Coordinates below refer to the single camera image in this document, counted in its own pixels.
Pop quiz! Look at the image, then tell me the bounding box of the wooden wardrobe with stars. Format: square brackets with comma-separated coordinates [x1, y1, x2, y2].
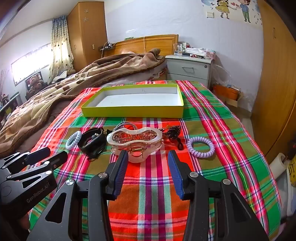
[67, 2, 108, 72]

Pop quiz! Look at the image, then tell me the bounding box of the brown teddy bear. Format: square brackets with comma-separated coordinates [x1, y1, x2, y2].
[25, 74, 44, 98]

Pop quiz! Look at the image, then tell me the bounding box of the brown blanket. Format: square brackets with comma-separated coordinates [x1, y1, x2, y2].
[0, 48, 166, 158]

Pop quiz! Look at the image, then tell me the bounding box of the grey nightstand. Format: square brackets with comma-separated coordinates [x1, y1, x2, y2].
[165, 54, 213, 90]

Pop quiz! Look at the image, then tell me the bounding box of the wooden headboard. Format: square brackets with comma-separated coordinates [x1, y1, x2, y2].
[104, 34, 179, 58]

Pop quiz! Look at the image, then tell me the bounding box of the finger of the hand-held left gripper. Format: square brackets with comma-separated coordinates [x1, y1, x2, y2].
[7, 151, 68, 186]
[0, 148, 51, 169]

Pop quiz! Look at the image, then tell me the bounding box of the brown beaded bracelet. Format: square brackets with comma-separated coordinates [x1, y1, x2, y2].
[159, 125, 184, 150]

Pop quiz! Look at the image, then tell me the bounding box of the purple spiral hair tie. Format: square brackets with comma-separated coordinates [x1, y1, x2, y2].
[187, 137, 214, 158]

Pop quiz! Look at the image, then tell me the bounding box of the cartoon wall sticker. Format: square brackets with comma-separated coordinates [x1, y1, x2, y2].
[201, 0, 262, 24]

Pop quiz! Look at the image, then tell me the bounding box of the plaid cloth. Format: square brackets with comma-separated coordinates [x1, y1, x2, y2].
[17, 80, 281, 241]

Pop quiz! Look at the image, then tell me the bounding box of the tissue pack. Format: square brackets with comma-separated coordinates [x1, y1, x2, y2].
[185, 47, 216, 60]

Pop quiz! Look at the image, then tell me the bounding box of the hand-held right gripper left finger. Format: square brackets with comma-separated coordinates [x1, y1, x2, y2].
[26, 150, 129, 241]

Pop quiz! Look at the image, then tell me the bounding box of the person's left hand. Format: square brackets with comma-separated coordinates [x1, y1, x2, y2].
[14, 212, 31, 235]

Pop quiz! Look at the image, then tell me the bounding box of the dotted curtain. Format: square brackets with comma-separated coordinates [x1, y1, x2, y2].
[47, 16, 75, 81]

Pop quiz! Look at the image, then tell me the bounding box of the yellow-green cardboard box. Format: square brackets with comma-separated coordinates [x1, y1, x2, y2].
[81, 84, 184, 118]

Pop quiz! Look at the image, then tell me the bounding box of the orange box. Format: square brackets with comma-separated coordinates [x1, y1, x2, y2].
[213, 85, 240, 101]

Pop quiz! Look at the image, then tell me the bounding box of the grey elastic hair tie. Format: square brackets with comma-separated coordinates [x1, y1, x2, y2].
[114, 122, 137, 133]

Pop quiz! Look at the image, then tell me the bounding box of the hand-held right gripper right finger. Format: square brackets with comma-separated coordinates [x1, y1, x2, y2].
[168, 150, 270, 241]

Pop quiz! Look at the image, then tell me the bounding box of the white paper roll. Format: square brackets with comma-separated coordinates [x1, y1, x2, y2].
[269, 153, 287, 180]

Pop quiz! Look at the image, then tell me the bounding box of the power strip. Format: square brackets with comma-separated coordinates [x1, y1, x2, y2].
[98, 42, 115, 51]

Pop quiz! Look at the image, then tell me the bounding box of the window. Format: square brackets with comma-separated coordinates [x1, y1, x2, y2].
[10, 43, 52, 86]

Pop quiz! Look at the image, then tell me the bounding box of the black band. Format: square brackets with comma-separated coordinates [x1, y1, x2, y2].
[77, 127, 104, 154]

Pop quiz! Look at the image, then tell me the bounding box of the clear plastic bag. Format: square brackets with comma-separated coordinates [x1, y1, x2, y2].
[211, 64, 232, 85]

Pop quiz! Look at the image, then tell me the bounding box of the light blue spiral hair tie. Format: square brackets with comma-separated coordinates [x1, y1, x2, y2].
[65, 131, 82, 150]

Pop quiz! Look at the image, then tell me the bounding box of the large wooden wardrobe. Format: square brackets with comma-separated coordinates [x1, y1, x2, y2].
[251, 0, 296, 158]

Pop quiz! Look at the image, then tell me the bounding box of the white hair claw clip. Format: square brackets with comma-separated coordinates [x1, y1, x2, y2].
[106, 127, 163, 163]

